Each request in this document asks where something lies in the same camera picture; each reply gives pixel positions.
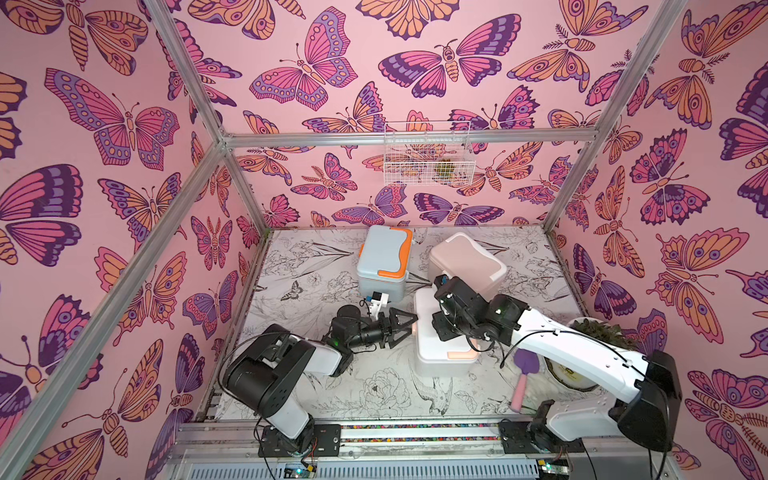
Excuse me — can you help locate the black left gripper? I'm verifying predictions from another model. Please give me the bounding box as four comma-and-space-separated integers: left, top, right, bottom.
345, 312, 416, 352

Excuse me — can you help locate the white and peach first aid box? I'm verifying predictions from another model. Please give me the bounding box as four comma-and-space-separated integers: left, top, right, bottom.
412, 285, 482, 378

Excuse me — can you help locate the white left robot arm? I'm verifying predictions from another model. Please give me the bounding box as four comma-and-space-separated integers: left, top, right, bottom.
219, 304, 418, 451

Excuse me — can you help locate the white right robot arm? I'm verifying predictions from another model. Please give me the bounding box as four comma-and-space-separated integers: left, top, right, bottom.
432, 275, 682, 453

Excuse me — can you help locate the pink first aid box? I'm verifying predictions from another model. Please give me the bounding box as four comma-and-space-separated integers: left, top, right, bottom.
427, 233, 508, 301

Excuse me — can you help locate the grey and orange first aid box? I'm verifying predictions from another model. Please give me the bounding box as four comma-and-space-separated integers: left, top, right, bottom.
356, 225, 413, 303

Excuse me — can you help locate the purple and pink brush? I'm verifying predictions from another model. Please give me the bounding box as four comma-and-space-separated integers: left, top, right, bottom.
510, 348, 540, 413

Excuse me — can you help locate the potted green plant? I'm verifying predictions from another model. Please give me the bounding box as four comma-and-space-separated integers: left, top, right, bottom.
540, 326, 648, 402

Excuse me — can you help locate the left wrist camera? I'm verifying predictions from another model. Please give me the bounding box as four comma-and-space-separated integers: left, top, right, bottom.
360, 291, 389, 321

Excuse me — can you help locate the white wire basket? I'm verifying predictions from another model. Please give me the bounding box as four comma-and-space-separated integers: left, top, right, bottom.
381, 121, 476, 188

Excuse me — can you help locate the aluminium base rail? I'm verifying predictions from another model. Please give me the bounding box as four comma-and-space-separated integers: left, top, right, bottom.
160, 417, 686, 479

